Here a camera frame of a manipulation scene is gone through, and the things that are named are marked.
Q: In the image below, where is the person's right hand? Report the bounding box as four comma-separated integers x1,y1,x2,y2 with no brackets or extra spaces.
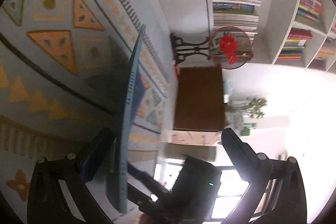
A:
138,213,163,224

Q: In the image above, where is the patterned blue orange mat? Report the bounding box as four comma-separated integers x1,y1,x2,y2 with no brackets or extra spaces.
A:
1,0,167,223

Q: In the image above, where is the potted green plant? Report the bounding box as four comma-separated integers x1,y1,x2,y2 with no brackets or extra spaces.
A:
225,97,267,136

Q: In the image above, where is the cardboard box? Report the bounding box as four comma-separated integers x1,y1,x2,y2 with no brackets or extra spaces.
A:
166,130,221,146

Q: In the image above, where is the white blue books row right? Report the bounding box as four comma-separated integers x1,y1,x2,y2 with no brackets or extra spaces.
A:
211,0,262,41

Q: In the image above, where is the white bookshelf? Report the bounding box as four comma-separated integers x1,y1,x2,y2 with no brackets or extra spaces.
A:
136,0,336,74

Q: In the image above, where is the brown wooden board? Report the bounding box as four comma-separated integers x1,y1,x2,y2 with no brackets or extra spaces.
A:
173,67,225,131

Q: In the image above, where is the dark blue book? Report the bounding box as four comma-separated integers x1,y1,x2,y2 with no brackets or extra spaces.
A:
106,24,146,214

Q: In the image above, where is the red flower round fan ornament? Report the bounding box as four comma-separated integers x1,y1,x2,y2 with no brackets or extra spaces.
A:
170,26,254,70

